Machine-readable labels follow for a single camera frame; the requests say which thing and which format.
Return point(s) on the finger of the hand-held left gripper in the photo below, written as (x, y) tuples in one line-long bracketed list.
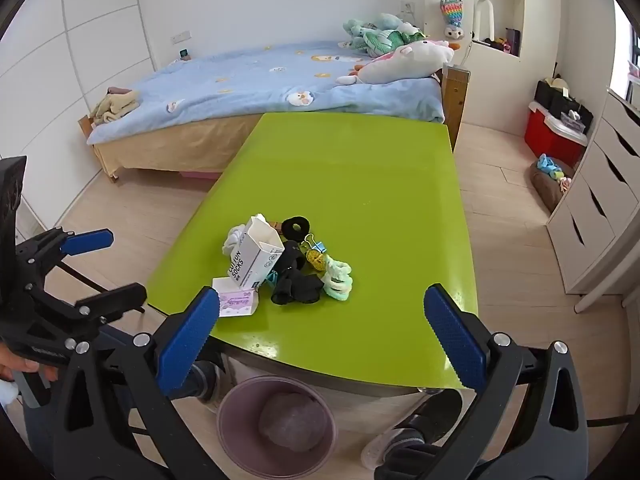
[(87, 241), (117, 297)]

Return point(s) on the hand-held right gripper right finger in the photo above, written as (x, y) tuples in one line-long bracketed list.
[(452, 335)]

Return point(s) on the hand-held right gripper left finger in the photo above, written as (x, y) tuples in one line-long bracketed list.
[(189, 332)]

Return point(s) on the pink card packet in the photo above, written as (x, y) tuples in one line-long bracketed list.
[(237, 302)]

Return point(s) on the pink trash bin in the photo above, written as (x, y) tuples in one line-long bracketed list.
[(240, 410)]

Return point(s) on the teal plastic clip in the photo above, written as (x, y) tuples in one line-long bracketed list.
[(271, 277)]

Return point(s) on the white socks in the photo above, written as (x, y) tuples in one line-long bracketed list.
[(232, 242)]

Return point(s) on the white sock box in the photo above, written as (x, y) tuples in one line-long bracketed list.
[(260, 255)]

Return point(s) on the black socks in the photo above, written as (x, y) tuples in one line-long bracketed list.
[(295, 287)]

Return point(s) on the yellow tape measure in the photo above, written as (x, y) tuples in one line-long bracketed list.
[(315, 260)]

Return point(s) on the blue binder clip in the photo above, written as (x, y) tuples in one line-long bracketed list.
[(320, 247)]

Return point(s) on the person's left hand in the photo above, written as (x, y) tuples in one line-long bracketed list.
[(10, 362)]

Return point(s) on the person's right leg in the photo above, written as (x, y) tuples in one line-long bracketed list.
[(440, 410)]

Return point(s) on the wooden bed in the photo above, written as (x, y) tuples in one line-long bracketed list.
[(165, 147)]

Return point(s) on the white pipe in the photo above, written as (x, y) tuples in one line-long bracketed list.
[(587, 301)]

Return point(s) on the beige folded towel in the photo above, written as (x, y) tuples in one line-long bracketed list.
[(117, 105)]

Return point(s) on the black velcro roll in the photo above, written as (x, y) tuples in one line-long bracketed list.
[(287, 228)]

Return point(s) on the white wardrobe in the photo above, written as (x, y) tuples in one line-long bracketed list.
[(100, 60)]

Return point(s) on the brown cushion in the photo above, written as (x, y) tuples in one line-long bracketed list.
[(547, 192)]

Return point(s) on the pastel toys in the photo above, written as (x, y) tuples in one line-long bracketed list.
[(550, 166)]

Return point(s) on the white drawer cabinet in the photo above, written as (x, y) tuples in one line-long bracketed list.
[(595, 200)]

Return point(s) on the blue printed blanket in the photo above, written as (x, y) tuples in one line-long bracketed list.
[(225, 75)]

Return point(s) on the red storage box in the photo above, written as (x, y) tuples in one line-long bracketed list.
[(545, 135)]

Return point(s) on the black bags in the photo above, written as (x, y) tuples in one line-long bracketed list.
[(547, 95)]

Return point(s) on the white unicorn plush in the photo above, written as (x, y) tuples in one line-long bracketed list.
[(410, 60)]

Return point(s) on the green plush toys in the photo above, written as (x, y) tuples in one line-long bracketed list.
[(385, 37)]

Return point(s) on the white wall socket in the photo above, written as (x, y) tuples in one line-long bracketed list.
[(409, 8), (181, 37)]

